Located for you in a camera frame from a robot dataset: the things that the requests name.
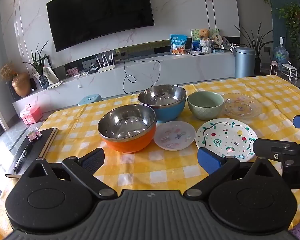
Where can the light blue stool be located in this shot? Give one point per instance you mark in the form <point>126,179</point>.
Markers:
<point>90,99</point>

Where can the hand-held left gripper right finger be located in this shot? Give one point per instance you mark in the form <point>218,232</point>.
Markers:
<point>210,161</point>

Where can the small pink plate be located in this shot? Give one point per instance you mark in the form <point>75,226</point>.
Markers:
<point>175,135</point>

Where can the orange steel bowl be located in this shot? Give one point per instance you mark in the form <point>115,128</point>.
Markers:
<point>126,130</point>

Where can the white wrapped basket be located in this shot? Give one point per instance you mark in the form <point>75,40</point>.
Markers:
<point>205,46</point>

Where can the blue steel bowl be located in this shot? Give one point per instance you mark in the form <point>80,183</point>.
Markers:
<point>162,102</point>

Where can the green plant in blue vase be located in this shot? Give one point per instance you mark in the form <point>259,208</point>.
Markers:
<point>43,81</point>

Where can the blue water jug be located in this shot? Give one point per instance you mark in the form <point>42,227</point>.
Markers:
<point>281,53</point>

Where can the yellow checked tablecloth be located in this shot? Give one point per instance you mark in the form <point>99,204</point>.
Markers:
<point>152,165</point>

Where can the blue snack bag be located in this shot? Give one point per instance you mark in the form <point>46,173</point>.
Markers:
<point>178,44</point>

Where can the golden vase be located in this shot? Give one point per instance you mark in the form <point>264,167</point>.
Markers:
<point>21,85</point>

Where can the grey round trash can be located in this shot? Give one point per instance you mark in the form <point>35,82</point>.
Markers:
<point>244,62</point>

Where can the green painted picture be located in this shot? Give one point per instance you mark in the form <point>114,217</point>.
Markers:
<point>195,38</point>

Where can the round paper fan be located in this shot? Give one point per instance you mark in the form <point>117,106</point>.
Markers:
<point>217,38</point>

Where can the small pink heater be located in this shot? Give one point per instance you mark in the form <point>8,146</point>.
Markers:
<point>274,68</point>

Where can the pink box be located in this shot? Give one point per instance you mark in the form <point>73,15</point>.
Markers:
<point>31,115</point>

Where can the green ceramic bowl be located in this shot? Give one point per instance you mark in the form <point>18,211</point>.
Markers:
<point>205,105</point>

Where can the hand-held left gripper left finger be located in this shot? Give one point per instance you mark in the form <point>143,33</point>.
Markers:
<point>93,158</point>

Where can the white flat device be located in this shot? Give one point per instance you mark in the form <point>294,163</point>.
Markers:
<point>196,52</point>

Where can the black wall television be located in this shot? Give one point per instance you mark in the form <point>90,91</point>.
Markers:
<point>100,12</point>

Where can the decorative display plate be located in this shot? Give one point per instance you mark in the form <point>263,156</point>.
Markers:
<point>226,43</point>

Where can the potted snake plant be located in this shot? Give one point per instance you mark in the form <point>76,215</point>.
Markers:
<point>257,47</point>

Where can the dried flower bunch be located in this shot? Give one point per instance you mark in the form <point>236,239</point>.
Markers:
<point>7,71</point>

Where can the wooden chopsticks pair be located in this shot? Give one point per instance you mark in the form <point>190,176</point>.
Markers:
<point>48,142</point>

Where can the pink photo card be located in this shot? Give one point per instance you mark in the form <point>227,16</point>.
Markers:
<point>72,72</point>

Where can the large white fruit-painted plate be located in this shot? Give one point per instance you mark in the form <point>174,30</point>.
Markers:
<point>226,140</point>

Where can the brown teddy bear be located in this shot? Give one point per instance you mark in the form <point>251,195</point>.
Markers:
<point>204,33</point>

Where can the white paper sheet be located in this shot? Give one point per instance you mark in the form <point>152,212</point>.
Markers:
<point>52,78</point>

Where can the white router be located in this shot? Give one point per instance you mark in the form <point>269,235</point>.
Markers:
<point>106,68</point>

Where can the clear glass plate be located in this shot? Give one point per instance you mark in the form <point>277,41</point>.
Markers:
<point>242,105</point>

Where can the hanging vine plant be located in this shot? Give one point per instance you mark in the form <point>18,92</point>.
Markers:
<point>291,17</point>

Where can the white marble media console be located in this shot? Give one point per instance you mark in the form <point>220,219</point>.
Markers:
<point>150,72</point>

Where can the white round side stand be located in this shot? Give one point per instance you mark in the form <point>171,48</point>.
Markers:
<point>290,71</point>

